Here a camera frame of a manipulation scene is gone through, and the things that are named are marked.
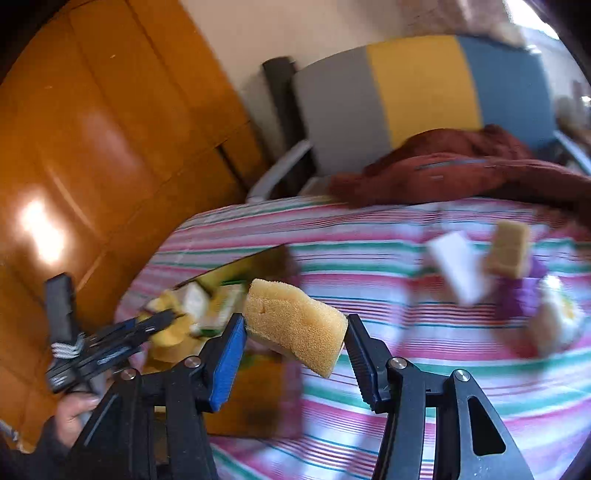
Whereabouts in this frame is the orange wooden cabinet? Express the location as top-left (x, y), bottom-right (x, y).
top-left (1, 1), bottom-right (267, 447)

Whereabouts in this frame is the white melamine sponge block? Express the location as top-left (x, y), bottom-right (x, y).
top-left (427, 231), bottom-right (495, 306)

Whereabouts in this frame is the yellow knitted scrubber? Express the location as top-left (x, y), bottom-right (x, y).
top-left (145, 290), bottom-right (199, 351)

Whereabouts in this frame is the purple wrapped packet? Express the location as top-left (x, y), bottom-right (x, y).
top-left (495, 257), bottom-right (548, 321)

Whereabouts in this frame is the grey yellow blue chair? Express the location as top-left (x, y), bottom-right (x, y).
top-left (247, 35), bottom-right (590, 203)

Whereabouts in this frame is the gold square tray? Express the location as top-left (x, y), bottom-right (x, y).
top-left (139, 245), bottom-right (303, 439)

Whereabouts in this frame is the striped pink green tablecloth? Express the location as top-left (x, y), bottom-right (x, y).
top-left (116, 197), bottom-right (590, 479)

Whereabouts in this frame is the person left hand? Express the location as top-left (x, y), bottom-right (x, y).
top-left (54, 392), bottom-right (100, 448)

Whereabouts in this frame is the white sock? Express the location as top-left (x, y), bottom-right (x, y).
top-left (528, 274), bottom-right (586, 357)

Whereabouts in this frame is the dark red jacket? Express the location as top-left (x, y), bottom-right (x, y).
top-left (329, 125), bottom-right (590, 218)

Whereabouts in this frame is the golden brown sponge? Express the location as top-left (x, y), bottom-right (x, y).
top-left (242, 279), bottom-right (349, 378)

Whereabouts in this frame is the dark yellow square sponge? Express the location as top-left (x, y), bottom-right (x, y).
top-left (485, 220), bottom-right (531, 279)

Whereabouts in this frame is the pink patterned curtain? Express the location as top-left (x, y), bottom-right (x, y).
top-left (397, 0), bottom-right (526, 48)

